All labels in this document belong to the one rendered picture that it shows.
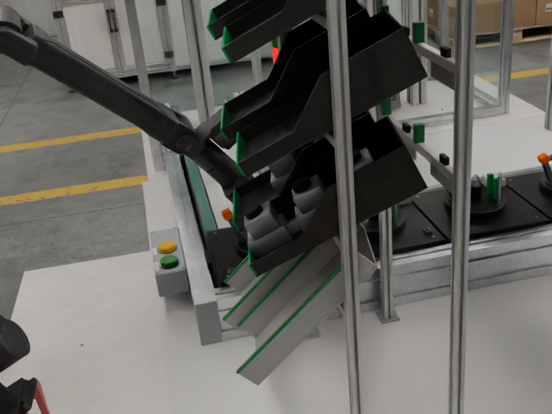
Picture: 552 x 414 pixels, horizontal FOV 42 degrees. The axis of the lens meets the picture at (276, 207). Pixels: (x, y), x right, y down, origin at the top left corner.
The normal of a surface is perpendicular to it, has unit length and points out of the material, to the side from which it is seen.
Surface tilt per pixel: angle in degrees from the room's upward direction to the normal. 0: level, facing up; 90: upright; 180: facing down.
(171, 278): 90
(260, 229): 90
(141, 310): 0
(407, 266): 90
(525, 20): 90
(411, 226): 0
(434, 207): 0
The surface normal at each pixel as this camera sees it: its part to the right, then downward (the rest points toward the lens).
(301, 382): -0.09, -0.90
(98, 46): 0.18, 0.42
